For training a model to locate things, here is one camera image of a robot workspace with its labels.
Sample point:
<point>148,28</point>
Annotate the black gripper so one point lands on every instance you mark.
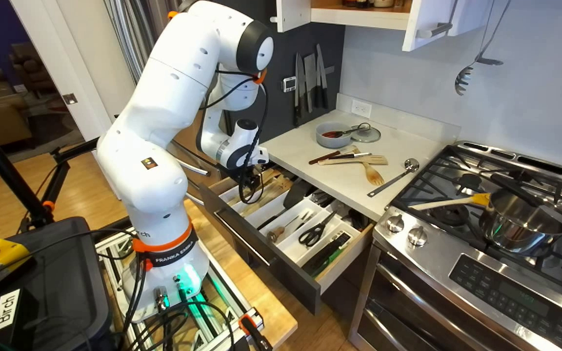
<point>251,178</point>

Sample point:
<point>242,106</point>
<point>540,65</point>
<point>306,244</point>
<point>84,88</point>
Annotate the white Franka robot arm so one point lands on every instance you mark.
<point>164,98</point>

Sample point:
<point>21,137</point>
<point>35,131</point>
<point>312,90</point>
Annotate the black turner spatula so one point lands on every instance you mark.
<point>298,193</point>

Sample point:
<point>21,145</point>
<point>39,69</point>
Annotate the wooden drawer steel front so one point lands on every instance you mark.
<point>273,260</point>

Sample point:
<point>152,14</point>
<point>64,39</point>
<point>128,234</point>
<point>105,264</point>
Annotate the flat wooden spatula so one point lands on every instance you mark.
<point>359,160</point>

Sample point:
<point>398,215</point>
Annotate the knife rack with knives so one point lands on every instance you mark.
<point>281,109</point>

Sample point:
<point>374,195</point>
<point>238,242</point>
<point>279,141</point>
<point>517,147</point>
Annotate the black scissors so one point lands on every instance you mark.
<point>316,230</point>

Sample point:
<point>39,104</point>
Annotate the grey bowl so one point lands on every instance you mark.
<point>331,139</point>

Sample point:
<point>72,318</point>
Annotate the long black knife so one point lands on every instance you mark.
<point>326,254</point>

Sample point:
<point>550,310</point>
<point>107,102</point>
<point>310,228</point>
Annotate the wooden robot platform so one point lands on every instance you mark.
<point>253,285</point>

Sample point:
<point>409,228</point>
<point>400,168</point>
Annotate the glass lid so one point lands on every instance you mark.
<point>367,133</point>

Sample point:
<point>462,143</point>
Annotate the silver range knob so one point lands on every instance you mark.
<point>415,238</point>
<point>394,223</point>

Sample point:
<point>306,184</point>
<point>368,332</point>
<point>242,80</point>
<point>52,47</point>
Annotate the white door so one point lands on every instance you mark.
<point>78,59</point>

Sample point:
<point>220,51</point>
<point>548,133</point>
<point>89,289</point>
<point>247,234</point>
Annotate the black equipment case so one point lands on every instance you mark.
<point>58,293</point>

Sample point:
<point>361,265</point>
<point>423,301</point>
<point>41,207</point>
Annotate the hanging slotted spoon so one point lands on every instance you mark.
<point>462,78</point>

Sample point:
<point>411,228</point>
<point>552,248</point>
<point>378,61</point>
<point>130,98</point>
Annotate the black tripod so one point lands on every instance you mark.
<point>7,172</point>

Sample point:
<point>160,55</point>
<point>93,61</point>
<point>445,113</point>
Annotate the white upper cabinet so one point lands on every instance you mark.
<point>437,20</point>

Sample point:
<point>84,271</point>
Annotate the stainless steel gas range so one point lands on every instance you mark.
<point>488,293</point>

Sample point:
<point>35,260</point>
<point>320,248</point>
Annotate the steel pot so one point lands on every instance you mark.
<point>527,225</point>

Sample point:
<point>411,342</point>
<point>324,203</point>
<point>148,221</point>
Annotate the white wall outlet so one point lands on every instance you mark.
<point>361,108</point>

